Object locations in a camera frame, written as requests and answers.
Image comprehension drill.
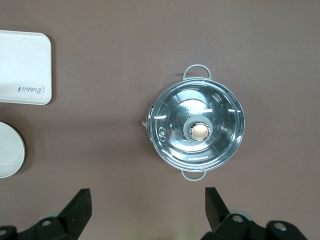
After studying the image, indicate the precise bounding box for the steel pot with glass lid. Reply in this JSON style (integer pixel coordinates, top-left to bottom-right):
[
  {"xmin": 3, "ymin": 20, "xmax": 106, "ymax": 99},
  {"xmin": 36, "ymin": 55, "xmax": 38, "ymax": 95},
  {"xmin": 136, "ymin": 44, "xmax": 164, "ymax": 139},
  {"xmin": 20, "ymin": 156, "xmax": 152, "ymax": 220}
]
[{"xmin": 141, "ymin": 64, "xmax": 247, "ymax": 182}]

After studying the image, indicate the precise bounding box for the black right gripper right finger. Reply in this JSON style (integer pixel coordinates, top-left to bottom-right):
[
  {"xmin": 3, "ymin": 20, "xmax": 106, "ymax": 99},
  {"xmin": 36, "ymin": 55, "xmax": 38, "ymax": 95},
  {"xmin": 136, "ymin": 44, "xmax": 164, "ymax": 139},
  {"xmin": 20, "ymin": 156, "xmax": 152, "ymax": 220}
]
[{"xmin": 199, "ymin": 186, "xmax": 307, "ymax": 240}]

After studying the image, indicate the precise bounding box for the cream rectangular tray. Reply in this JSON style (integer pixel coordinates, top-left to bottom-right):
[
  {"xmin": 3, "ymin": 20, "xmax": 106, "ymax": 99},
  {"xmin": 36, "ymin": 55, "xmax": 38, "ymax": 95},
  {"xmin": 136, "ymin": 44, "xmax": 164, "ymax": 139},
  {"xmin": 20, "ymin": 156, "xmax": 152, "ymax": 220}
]
[{"xmin": 0, "ymin": 29, "xmax": 53, "ymax": 106}]

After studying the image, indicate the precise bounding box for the glass pot lid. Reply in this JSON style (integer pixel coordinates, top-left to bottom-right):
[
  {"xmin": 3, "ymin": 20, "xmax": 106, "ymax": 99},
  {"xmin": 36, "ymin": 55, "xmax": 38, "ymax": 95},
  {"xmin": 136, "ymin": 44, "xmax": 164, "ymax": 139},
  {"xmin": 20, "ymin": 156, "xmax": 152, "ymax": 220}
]
[{"xmin": 148, "ymin": 79, "xmax": 246, "ymax": 174}]

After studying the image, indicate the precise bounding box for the cream round plate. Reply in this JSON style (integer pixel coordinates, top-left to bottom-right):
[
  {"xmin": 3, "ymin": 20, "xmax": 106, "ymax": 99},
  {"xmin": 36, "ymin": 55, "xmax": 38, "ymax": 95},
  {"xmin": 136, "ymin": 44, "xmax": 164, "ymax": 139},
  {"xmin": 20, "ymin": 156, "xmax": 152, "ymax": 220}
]
[{"xmin": 0, "ymin": 120, "xmax": 27, "ymax": 179}]

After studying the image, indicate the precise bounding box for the brown table cover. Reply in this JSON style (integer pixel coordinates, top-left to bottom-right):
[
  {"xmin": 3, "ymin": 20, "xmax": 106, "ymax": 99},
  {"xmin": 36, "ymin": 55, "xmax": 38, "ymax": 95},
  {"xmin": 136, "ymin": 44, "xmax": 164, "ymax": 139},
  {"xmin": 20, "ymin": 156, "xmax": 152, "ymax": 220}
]
[{"xmin": 0, "ymin": 0, "xmax": 320, "ymax": 240}]

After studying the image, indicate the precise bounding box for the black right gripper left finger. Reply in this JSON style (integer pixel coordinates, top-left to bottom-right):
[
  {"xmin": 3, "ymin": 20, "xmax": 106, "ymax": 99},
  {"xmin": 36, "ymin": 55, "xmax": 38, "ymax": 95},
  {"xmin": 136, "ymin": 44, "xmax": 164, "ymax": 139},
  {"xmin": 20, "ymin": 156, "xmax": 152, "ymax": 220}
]
[{"xmin": 0, "ymin": 188, "xmax": 93, "ymax": 240}]

